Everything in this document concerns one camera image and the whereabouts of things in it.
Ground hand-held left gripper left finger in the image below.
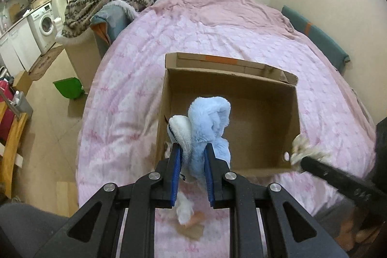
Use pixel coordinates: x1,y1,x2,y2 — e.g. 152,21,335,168
33,145,183,258

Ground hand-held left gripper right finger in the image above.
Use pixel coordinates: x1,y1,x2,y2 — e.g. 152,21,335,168
203,145,350,258

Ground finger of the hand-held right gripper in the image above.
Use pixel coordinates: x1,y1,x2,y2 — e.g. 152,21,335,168
301,156,387,213

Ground cream fluffy plush toy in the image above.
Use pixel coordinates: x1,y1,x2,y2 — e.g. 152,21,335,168
290,133,331,171

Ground blue and white plush toy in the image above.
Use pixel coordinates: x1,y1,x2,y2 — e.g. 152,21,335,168
165,96,233,240

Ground cardboard box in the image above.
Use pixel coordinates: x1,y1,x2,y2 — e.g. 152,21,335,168
154,52,301,178

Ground person's right hand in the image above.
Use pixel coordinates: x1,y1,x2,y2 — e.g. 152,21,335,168
339,214,382,250

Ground teal padded headboard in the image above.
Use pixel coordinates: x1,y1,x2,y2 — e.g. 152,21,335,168
281,5,351,73

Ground green dustpan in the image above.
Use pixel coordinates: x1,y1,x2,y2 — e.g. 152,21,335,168
52,77,87,100

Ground pink quilted bed blanket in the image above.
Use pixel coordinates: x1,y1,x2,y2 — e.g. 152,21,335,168
75,0,378,258

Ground white storage chest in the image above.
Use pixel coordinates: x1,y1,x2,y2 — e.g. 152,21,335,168
55,31,105,93

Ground grey upholstered seat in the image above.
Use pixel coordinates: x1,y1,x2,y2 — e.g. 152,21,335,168
0,203,71,258

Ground wooden chair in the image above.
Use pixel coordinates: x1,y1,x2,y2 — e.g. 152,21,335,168
0,101,28,199

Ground grey bin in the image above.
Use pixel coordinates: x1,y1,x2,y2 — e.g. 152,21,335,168
11,91,34,120

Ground teal and orange cushion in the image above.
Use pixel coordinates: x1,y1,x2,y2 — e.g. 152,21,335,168
90,0,137,45

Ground brown doormat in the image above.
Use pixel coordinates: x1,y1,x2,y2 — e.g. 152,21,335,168
28,45,65,81

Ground red bag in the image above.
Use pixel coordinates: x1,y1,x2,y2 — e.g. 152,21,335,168
0,80,16,142

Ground white washing machine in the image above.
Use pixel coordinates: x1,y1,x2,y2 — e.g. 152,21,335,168
28,2,59,55

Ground white kitchen cabinets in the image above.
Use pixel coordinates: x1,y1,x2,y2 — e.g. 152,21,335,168
0,19,41,73

